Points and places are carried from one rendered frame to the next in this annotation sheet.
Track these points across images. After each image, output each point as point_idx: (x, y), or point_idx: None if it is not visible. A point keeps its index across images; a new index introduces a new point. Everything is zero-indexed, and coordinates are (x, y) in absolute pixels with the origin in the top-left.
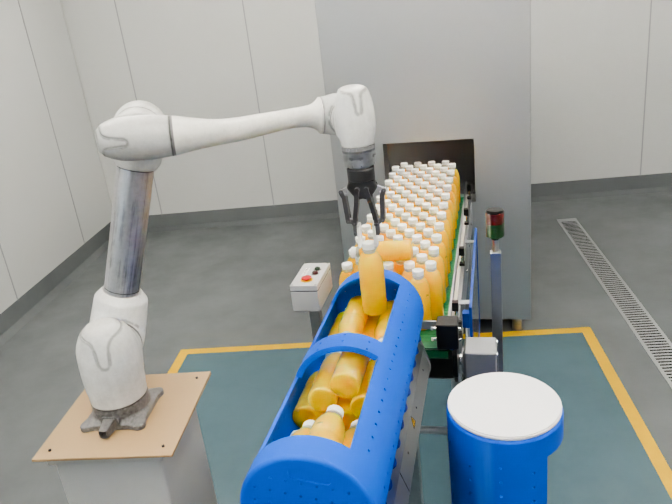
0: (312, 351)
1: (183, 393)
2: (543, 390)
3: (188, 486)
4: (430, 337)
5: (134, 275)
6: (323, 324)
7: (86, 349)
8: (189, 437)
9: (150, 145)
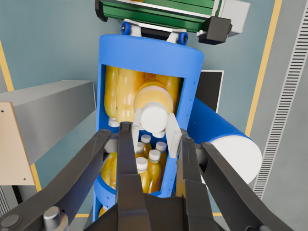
0: (102, 200)
1: (4, 130)
2: (255, 157)
3: (48, 129)
4: (195, 12)
5: None
6: (99, 111)
7: None
8: (30, 122)
9: None
